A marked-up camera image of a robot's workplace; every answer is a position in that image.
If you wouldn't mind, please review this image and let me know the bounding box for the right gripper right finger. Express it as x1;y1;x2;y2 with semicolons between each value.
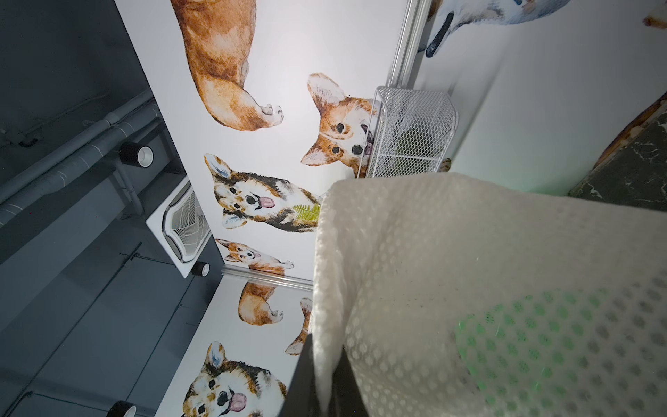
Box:
328;349;369;417

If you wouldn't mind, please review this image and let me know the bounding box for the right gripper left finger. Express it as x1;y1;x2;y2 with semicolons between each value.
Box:
279;335;320;417

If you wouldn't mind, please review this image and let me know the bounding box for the cream mesh laundry bag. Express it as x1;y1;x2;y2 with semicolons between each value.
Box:
311;173;666;416

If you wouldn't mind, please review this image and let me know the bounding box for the white flower fern bouquet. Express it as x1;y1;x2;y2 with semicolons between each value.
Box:
293;204;321;224

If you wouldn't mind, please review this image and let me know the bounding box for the white ceiling air vent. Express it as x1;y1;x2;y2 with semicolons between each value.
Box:
146;177;212;278

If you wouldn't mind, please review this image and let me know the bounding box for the white wire wall basket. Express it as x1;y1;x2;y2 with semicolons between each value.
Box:
355;87;458;178

